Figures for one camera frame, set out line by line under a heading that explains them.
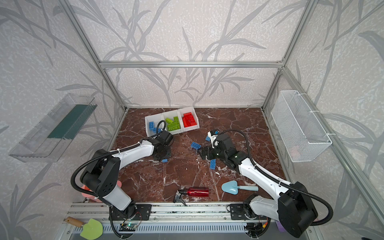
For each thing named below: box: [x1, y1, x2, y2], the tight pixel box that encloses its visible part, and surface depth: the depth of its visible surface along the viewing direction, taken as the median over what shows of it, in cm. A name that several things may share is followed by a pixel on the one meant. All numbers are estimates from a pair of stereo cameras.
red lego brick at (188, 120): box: [182, 113, 197, 128], surface depth 113 cm
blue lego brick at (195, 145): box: [190, 142, 202, 150], surface depth 98 cm
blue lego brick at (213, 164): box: [210, 158, 216, 170], surface depth 91 cm
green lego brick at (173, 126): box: [166, 121, 181, 132], surface depth 107 cm
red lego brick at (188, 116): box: [182, 112, 195, 120], surface depth 114 cm
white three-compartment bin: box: [144, 106, 200, 138], surface depth 108 cm
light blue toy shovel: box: [221, 180, 259, 195], surface depth 82 cm
